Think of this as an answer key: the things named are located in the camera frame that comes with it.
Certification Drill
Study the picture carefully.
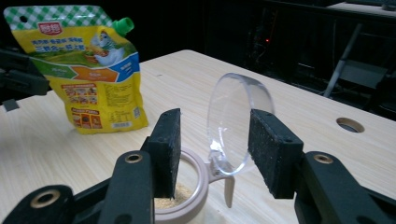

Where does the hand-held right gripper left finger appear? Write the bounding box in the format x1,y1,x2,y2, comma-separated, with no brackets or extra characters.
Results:
141,107,182,200

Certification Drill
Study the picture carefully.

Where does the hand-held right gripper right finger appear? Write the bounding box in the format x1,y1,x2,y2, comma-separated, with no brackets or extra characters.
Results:
247,108,304,200

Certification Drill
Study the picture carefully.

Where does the glass jar with beige collar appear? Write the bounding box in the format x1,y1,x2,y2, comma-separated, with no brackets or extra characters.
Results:
153,72,276,224

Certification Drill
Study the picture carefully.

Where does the yellow seasoning pouch green cap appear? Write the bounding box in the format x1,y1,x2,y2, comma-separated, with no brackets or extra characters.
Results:
3,4,149,135

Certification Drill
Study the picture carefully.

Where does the grey metal table clip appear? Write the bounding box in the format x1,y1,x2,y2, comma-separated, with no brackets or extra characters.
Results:
2,98,21,113

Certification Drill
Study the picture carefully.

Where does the beige seasoning powder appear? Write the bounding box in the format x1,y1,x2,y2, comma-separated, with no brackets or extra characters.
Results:
154,182,194,210

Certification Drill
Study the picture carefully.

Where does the white desk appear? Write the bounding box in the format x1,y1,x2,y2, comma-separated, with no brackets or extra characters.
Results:
322,1,396,98

